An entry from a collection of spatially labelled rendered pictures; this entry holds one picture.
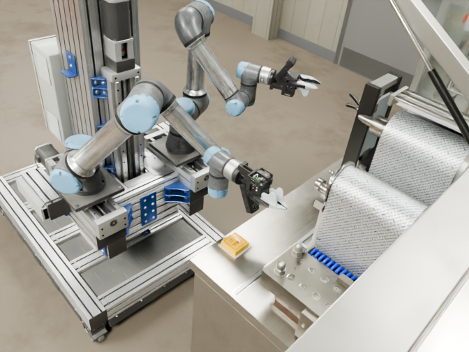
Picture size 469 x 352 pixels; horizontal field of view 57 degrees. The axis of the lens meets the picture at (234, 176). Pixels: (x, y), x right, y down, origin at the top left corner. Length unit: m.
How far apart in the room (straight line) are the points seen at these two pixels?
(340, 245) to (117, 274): 1.34
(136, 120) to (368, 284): 1.06
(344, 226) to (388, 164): 0.26
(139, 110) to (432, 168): 0.89
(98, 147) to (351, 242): 0.89
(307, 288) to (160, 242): 1.34
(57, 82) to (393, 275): 1.80
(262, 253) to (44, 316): 1.38
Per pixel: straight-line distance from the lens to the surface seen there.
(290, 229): 1.63
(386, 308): 0.50
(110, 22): 1.75
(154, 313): 2.45
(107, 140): 1.53
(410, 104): 1.40
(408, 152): 1.38
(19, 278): 2.74
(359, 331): 0.47
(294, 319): 1.36
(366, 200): 1.22
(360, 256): 1.32
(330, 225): 1.32
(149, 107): 1.41
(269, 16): 5.78
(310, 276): 1.33
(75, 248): 2.52
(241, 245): 1.51
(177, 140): 2.05
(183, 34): 1.84
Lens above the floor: 2.03
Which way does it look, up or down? 38 degrees down
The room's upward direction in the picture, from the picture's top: 6 degrees clockwise
